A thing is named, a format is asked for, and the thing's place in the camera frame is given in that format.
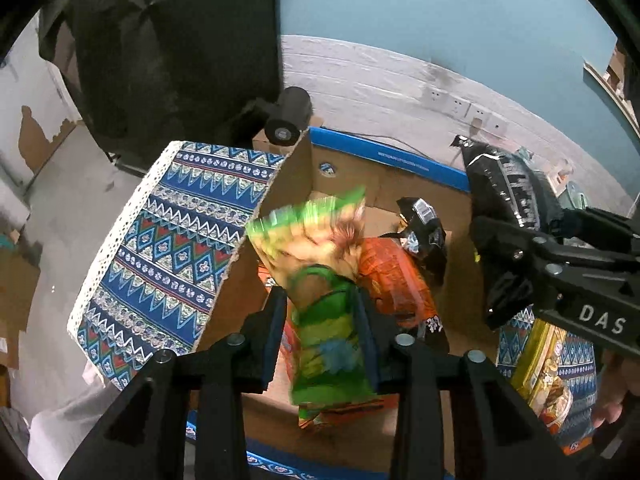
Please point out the blue patterned cloth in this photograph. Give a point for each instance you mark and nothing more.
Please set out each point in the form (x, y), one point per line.
(170, 240)

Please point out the black cylindrical device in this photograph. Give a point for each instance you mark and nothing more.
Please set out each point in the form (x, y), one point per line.
(287, 112)

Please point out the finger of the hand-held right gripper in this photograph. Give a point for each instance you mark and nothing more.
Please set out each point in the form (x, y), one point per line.
(600, 222)
(505, 237)

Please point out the orange snack packet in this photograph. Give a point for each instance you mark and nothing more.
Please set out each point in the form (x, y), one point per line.
(395, 275)
(320, 417)

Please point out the person's right hand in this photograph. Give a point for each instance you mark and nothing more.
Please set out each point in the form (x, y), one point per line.
(610, 395)

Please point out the long yellow snack packet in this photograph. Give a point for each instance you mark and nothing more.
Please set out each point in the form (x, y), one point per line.
(542, 375)

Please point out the white wall socket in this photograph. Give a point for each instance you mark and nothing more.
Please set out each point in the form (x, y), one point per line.
(497, 122)
(434, 94)
(457, 106)

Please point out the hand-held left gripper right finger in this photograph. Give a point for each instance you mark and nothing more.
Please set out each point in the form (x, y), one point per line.
(366, 340)

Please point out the flat cardboard piece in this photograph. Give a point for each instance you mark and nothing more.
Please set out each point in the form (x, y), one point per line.
(17, 300)

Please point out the green snack bag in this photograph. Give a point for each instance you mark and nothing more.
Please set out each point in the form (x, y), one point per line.
(325, 320)

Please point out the dark hanging coat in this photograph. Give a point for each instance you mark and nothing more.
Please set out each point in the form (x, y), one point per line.
(175, 50)

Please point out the blue cardboard box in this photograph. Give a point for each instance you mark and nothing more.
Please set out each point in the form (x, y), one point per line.
(465, 270)

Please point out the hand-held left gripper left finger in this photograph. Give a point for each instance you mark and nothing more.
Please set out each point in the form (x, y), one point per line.
(278, 340)

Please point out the black snack packet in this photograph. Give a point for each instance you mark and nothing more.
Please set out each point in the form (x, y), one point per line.
(436, 332)
(505, 180)
(425, 240)

